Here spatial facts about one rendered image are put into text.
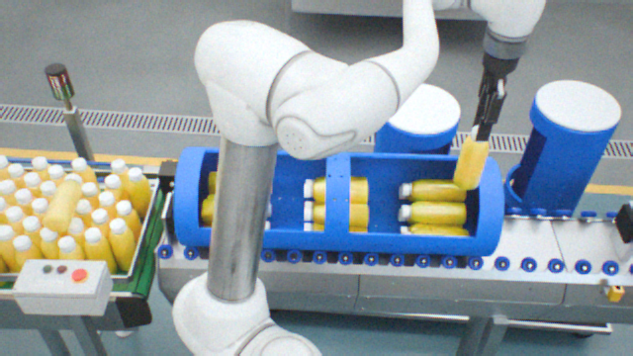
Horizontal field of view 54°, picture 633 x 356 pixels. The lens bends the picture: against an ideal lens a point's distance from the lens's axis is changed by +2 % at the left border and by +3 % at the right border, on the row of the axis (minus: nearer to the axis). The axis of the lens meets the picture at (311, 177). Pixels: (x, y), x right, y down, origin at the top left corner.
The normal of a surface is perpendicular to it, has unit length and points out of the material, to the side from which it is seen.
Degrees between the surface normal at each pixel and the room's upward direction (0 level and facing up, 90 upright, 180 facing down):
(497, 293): 70
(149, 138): 0
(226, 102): 82
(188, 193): 39
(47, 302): 90
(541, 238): 0
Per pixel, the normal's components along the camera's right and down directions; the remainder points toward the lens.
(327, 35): 0.01, -0.70
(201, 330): -0.63, 0.30
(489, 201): 0.00, -0.14
